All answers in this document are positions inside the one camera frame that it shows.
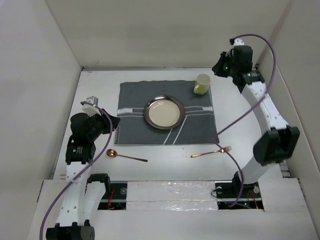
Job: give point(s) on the yellow mug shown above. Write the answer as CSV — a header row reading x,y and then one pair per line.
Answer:
x,y
202,84

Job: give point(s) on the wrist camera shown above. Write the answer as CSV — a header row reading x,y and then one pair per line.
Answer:
x,y
90,106
236,42

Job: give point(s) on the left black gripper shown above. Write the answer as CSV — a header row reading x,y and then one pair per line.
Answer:
x,y
104,119

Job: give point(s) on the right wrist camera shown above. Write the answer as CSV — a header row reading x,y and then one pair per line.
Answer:
x,y
236,42

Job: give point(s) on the grey cloth placemat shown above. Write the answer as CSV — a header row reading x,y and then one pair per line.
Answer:
x,y
198,127

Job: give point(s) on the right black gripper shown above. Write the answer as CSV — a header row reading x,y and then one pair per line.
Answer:
x,y
216,68

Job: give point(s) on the copper fork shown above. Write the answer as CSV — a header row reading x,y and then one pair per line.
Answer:
x,y
221,150

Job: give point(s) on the round metal plate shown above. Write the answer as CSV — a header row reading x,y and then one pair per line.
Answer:
x,y
164,112

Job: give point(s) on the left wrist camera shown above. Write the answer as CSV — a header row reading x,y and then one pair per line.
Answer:
x,y
90,106

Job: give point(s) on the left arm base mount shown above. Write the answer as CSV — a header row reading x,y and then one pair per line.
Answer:
x,y
116,199

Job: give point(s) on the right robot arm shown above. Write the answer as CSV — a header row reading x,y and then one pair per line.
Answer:
x,y
278,139

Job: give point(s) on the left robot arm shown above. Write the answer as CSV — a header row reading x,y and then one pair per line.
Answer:
x,y
83,191

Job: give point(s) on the copper spoon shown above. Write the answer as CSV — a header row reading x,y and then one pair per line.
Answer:
x,y
113,154

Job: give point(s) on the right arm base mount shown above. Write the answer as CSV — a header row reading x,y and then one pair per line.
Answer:
x,y
230,195

